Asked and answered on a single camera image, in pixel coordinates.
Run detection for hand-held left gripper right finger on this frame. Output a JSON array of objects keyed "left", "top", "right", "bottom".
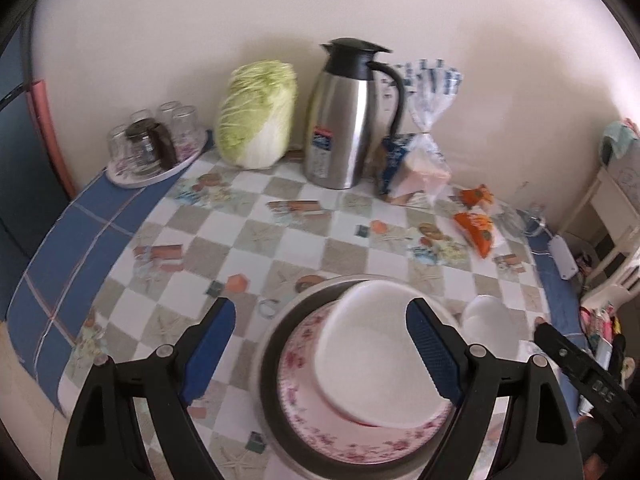
[{"left": 405, "top": 297, "right": 586, "bottom": 480}]

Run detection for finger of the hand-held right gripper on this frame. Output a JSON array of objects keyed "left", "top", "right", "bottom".
[{"left": 532, "top": 322, "right": 636, "bottom": 426}]

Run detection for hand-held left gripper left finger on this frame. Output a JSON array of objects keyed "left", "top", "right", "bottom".
[{"left": 57, "top": 296, "right": 237, "bottom": 480}]

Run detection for small white bowl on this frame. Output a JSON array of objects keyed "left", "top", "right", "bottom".
[{"left": 460, "top": 294, "right": 523, "bottom": 358}]

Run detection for large white bowl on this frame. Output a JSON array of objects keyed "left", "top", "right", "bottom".
[{"left": 314, "top": 280, "right": 451, "bottom": 427}]

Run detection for stainless steel basin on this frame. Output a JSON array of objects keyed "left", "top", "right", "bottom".
[{"left": 257, "top": 274, "right": 468, "bottom": 480}]

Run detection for pink floral rimmed plate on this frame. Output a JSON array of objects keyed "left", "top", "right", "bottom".
[{"left": 276, "top": 305, "right": 453, "bottom": 466}]

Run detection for pink packet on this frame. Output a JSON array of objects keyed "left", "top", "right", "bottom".
[{"left": 580, "top": 305, "right": 618, "bottom": 356}]

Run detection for black cloth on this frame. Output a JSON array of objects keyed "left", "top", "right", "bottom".
[{"left": 612, "top": 332, "right": 640, "bottom": 391}]

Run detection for white power strip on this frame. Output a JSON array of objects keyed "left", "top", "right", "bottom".
[{"left": 547, "top": 236, "right": 580, "bottom": 281}]

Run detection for orange snack packet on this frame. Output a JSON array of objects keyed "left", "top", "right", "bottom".
[
  {"left": 460, "top": 184, "right": 496, "bottom": 208},
  {"left": 454, "top": 211, "right": 496, "bottom": 259}
]

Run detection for white plastic chair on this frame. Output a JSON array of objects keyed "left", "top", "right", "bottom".
[{"left": 555, "top": 160, "right": 640, "bottom": 311}]

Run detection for clear plastic bag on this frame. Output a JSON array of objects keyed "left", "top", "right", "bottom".
[{"left": 500, "top": 202, "right": 551, "bottom": 238}]

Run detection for blue plaid tablecloth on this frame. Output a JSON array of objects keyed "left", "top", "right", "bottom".
[{"left": 7, "top": 160, "right": 586, "bottom": 411}]

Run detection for floral serving tray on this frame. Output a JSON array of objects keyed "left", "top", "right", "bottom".
[{"left": 105, "top": 127, "right": 213, "bottom": 190}]

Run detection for bagged sliced bread loaf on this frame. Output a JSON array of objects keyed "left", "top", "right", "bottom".
[{"left": 375, "top": 57, "right": 463, "bottom": 206}]

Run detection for light patterned towel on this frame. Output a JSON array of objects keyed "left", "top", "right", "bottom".
[{"left": 600, "top": 119, "right": 640, "bottom": 166}]

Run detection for napa cabbage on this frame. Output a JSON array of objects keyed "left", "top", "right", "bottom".
[{"left": 215, "top": 60, "right": 298, "bottom": 168}]

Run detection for stainless steel thermos jug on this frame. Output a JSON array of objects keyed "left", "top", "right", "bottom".
[{"left": 302, "top": 37, "right": 407, "bottom": 191}]

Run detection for pink pipe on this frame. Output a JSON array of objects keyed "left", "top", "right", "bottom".
[{"left": 32, "top": 80, "right": 76, "bottom": 201}]

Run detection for dark blue cabinet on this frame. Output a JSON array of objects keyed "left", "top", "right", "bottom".
[{"left": 0, "top": 25, "right": 66, "bottom": 286}]

